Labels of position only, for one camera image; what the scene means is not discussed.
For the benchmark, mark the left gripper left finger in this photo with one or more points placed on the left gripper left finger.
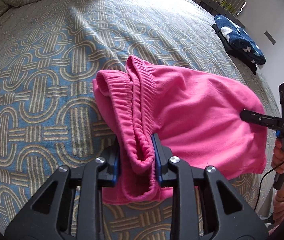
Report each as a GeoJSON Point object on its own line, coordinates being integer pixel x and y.
{"type": "Point", "coordinates": [69, 204]}

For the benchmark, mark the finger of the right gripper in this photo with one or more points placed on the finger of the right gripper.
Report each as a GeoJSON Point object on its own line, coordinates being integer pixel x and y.
{"type": "Point", "coordinates": [259, 119]}

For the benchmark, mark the patterned blue bedspread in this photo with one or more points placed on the patterned blue bedspread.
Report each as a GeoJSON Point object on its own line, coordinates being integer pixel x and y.
{"type": "Point", "coordinates": [50, 52]}

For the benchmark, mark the grey wall shelf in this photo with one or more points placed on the grey wall shelf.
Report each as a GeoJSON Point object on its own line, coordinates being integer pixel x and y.
{"type": "Point", "coordinates": [228, 8]}

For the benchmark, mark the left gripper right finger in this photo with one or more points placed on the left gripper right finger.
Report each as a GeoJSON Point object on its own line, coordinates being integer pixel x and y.
{"type": "Point", "coordinates": [204, 204]}

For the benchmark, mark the pink pants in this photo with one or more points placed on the pink pants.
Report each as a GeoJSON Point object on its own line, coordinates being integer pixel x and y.
{"type": "Point", "coordinates": [194, 113]}

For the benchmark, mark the navy star fleece garment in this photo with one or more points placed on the navy star fleece garment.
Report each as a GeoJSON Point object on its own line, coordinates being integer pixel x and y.
{"type": "Point", "coordinates": [239, 40]}

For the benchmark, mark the pink sleeve forearm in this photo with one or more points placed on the pink sleeve forearm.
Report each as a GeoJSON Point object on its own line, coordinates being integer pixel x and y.
{"type": "Point", "coordinates": [278, 214]}

